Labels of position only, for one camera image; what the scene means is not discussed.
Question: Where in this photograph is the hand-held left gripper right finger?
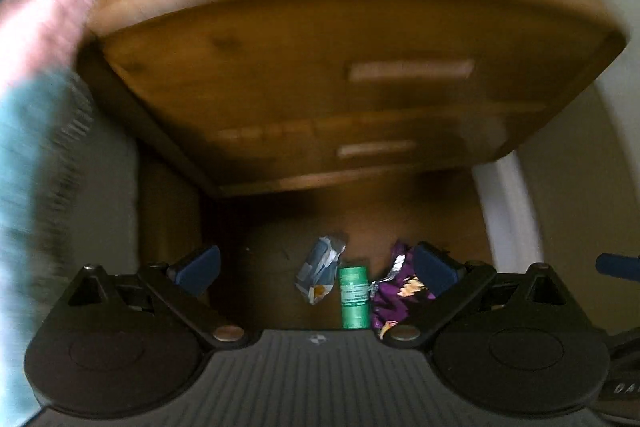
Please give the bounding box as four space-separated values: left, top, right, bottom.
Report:
382 243 568 349

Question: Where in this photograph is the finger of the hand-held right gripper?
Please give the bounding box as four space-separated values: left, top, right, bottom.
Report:
595 251 640 280

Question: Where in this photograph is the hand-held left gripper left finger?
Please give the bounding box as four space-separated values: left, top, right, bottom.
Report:
67 245 246 349

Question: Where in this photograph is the purple snack bag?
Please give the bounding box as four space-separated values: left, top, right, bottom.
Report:
369 241 433 340

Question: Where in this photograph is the green cylindrical can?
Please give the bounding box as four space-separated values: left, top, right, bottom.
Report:
338 264 371 330

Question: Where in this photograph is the blue and silver wrapper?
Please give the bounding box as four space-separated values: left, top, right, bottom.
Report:
294 234 348 305

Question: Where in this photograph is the wooden nightstand drawer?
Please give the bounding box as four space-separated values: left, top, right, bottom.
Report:
212 107 531 192
100 0 628 142

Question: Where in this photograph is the teal cloth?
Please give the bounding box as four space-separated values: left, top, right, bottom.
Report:
0 69 98 427

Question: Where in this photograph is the wooden nightstand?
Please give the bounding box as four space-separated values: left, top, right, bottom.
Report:
75 0 630 200

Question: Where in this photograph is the white door frame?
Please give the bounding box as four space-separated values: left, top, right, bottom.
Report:
471 152 548 270

